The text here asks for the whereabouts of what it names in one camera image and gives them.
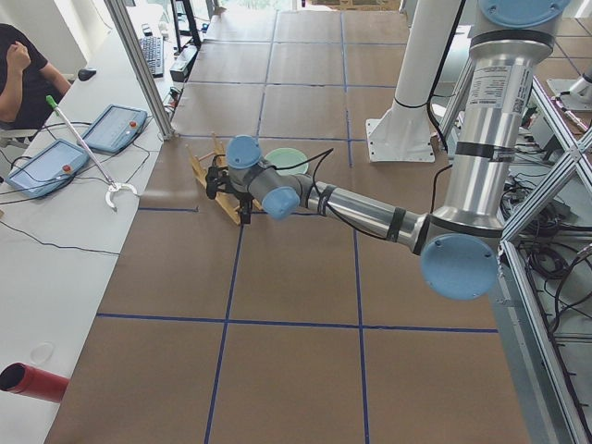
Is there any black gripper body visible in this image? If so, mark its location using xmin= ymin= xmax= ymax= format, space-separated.
xmin=237 ymin=193 xmax=253 ymax=214

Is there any mint green plate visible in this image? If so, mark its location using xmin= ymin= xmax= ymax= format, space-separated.
xmin=265 ymin=147 xmax=309 ymax=176

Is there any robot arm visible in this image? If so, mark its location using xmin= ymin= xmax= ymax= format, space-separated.
xmin=547 ymin=68 xmax=591 ymax=112
xmin=226 ymin=1 xmax=566 ymax=300

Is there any reacher grabber stick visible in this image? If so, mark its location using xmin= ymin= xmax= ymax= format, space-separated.
xmin=45 ymin=95 xmax=140 ymax=212

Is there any far blue teach pendant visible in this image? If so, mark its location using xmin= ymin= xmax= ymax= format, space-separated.
xmin=82 ymin=105 xmax=148 ymax=154

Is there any blue teach pendant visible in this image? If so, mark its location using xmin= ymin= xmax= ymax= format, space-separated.
xmin=82 ymin=105 xmax=148 ymax=154
xmin=6 ymin=139 xmax=89 ymax=199

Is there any black keyboard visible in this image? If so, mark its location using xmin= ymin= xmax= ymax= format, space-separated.
xmin=138 ymin=35 xmax=165 ymax=78

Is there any near blue teach pendant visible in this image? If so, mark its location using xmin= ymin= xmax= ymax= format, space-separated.
xmin=6 ymin=139 xmax=89 ymax=199

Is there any black computer mouse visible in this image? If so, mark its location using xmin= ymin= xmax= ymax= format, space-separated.
xmin=77 ymin=68 xmax=97 ymax=81

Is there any person in black shirt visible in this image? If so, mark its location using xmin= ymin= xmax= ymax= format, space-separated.
xmin=1 ymin=23 xmax=70 ymax=130

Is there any red cylinder bottle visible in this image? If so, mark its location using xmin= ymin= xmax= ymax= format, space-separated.
xmin=1 ymin=363 xmax=69 ymax=403

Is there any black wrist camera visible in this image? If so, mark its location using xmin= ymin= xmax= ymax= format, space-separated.
xmin=205 ymin=154 xmax=229 ymax=200

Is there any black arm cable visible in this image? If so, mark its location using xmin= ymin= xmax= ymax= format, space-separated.
xmin=295 ymin=147 xmax=454 ymax=218

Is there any white camera mast with base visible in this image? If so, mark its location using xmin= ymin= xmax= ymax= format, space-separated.
xmin=365 ymin=0 xmax=464 ymax=163

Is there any aluminium frame post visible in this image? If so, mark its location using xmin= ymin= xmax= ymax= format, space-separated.
xmin=105 ymin=0 xmax=175 ymax=141

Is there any aluminium frame side table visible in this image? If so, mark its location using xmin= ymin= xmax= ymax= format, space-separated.
xmin=500 ymin=79 xmax=591 ymax=443

